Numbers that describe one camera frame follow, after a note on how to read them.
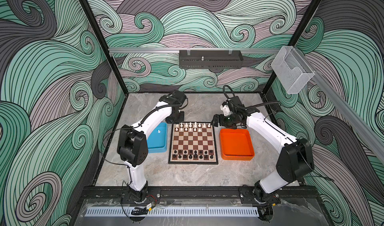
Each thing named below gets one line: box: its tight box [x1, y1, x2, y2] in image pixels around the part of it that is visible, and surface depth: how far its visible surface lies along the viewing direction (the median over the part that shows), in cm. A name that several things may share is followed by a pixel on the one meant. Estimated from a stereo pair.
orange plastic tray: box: [219, 128, 255, 161], surface depth 94 cm
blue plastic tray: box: [147, 122, 168, 154], surface depth 94 cm
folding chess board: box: [168, 122, 219, 165], surface depth 92 cm
